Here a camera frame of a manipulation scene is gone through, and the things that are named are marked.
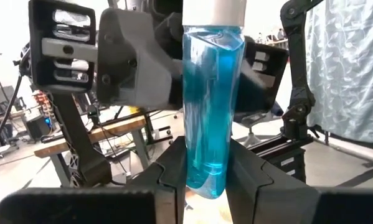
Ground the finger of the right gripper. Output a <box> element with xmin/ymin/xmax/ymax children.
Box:
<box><xmin>96</xmin><ymin>7</ymin><xmax>184</xmax><ymax>110</ymax></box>
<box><xmin>235</xmin><ymin>64</ymin><xmax>267</xmax><ymax>114</ymax></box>

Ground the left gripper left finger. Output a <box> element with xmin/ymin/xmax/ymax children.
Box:
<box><xmin>125</xmin><ymin>136</ymin><xmax>188</xmax><ymax>224</ymax></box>

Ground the black speaker box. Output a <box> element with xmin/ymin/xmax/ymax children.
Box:
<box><xmin>26</xmin><ymin>114</ymin><xmax>54</xmax><ymax>141</ymax></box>

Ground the white patterned curtain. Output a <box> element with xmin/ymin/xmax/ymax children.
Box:
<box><xmin>305</xmin><ymin>0</ymin><xmax>373</xmax><ymax>144</ymax></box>

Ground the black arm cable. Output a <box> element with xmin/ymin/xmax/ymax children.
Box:
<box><xmin>0</xmin><ymin>73</ymin><xmax>22</xmax><ymax>161</ymax></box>

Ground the blue mouthwash bottle white cap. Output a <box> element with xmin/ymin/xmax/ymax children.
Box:
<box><xmin>181</xmin><ymin>0</ymin><xmax>248</xmax><ymax>200</ymax></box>

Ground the wooden workbench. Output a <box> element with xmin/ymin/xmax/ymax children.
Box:
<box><xmin>33</xmin><ymin>114</ymin><xmax>153</xmax><ymax>188</ymax></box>

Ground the grey office chair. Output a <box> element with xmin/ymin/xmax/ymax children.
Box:
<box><xmin>232</xmin><ymin>101</ymin><xmax>284</xmax><ymax>149</ymax></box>

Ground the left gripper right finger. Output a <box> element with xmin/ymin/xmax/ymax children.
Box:
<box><xmin>225</xmin><ymin>139</ymin><xmax>320</xmax><ymax>224</ymax></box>

